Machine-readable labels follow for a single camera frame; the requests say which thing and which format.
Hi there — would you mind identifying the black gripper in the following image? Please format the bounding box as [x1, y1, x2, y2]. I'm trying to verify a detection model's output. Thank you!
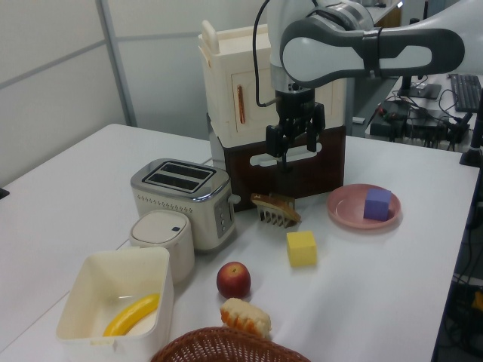
[265, 88, 327, 173]

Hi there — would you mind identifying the yellow cube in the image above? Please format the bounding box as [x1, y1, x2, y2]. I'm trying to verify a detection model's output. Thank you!
[285, 230, 318, 268]

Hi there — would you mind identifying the purple cube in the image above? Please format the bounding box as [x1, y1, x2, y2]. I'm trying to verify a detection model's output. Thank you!
[363, 188, 393, 222]

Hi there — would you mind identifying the dark brown wooden cabinet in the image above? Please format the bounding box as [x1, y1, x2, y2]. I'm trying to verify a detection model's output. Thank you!
[206, 112, 348, 212]

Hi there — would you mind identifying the brown bread slice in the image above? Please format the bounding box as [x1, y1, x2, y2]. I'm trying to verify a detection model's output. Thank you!
[251, 192, 303, 227]

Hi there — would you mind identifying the pink plate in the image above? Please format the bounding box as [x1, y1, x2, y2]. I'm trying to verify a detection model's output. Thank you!
[326, 183, 402, 230]

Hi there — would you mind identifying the black electronics box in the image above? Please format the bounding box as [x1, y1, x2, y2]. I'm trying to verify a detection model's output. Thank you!
[369, 99, 413, 141]

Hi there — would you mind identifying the cream plastic storage box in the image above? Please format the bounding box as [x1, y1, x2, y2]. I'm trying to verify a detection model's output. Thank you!
[198, 20, 346, 146]

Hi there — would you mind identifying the black monitor stand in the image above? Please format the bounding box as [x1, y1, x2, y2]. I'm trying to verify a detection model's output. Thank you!
[396, 73, 442, 100]

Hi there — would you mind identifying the cream and chrome toaster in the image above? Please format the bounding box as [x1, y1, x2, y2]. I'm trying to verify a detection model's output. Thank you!
[130, 158, 242, 255]

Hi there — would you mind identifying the red apple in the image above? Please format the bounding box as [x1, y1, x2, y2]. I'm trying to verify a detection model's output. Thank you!
[216, 261, 252, 300]

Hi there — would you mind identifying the small white lidded bin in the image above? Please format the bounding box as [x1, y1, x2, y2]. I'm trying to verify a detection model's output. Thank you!
[129, 210, 196, 285]

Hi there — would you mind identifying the black keyboard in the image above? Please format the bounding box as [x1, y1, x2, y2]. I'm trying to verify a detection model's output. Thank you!
[448, 73, 483, 113]

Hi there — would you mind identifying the sponge cake piece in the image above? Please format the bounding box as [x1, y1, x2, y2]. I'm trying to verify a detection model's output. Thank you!
[220, 297, 273, 338]

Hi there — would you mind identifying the brown wicker basket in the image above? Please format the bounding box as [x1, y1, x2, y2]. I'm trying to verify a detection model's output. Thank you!
[149, 326, 314, 362]

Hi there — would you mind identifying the white square plastic container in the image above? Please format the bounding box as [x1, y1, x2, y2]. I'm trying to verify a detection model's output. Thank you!
[55, 247, 175, 346]

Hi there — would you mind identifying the yellow banana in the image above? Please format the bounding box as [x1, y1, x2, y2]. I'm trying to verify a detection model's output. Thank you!
[102, 293, 162, 338]

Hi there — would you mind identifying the white cabinet drawer handle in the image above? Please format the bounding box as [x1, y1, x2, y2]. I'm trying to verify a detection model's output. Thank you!
[249, 142, 324, 167]

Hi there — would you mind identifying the copper storage box handle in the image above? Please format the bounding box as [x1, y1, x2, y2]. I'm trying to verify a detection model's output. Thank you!
[235, 84, 248, 125]

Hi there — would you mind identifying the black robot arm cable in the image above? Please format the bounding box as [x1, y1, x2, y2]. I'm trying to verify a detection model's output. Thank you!
[252, 0, 280, 108]

